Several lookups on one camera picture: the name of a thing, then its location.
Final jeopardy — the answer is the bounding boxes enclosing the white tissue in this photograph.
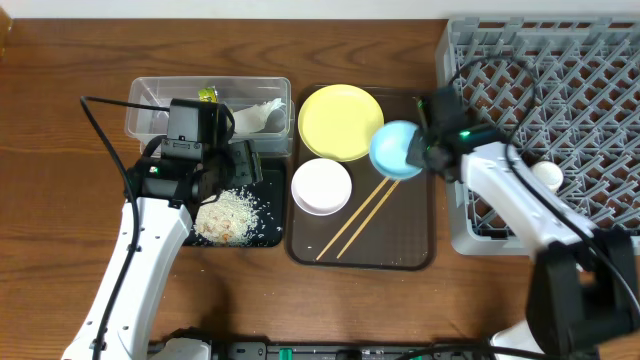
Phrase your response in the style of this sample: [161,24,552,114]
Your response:
[233,98,284,135]

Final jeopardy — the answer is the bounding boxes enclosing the light blue bowl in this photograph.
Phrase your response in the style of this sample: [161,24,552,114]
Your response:
[369,120,422,180]

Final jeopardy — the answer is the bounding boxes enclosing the pile of rice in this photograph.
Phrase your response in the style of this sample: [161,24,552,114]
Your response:
[193,189,266,247]

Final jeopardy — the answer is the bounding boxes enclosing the green snack wrapper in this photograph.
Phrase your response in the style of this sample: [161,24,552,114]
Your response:
[198,86,219,103]

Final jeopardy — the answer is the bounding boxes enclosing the white bowl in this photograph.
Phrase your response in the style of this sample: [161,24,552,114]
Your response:
[291,158,353,216]

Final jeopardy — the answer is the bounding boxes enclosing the pale green cup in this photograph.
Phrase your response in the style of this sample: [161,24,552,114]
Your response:
[531,161,564,193]

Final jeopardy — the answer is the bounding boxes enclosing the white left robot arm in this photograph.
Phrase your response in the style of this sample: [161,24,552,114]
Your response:
[63,99,262,359]

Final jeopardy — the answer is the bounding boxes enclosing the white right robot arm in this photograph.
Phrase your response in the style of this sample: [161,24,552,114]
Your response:
[406,86,639,359]

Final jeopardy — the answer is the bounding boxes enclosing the black waste tray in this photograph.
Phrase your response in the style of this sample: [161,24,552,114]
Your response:
[182,157,289,248]

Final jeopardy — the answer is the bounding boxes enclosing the clear plastic waste bin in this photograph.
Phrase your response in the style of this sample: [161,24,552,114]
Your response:
[129,76,295,157]

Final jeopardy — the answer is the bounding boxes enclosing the grey dishwasher rack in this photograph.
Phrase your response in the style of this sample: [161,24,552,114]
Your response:
[436,17,639,237]

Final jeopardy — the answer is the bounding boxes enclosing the left wooden chopstick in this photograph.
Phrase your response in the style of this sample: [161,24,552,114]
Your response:
[315,177,389,261]

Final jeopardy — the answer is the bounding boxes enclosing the wooden chopstick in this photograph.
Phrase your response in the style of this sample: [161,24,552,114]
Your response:
[336,180,401,259]
[315,177,389,261]

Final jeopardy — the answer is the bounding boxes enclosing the right wooden chopstick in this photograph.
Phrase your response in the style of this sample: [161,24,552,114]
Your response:
[336,180,401,259]

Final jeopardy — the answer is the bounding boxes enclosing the yellow plate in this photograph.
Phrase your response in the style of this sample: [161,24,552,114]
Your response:
[298,84,384,162]

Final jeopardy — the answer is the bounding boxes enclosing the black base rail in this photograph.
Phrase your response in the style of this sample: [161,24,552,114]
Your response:
[147,329,551,360]

